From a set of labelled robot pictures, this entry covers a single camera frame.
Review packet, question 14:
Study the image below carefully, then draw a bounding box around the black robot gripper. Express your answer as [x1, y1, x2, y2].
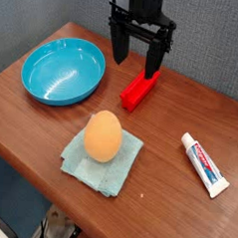
[109, 0, 176, 79]

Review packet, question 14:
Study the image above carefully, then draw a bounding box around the light green folded cloth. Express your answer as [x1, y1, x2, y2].
[61, 127, 143, 197]

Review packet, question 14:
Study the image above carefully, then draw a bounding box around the grey object under table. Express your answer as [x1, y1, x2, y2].
[31, 205, 82, 238]

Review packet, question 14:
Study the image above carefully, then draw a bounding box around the blue plastic plate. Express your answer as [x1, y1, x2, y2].
[21, 38, 106, 107]

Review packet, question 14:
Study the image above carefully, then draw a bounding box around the red plastic block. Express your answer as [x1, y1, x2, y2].
[120, 71, 160, 112]

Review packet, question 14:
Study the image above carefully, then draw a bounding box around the white toothpaste tube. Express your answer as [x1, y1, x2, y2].
[181, 132, 230, 198]

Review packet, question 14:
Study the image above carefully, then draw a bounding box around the yellow egg-shaped ball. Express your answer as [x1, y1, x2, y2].
[84, 111, 122, 163]

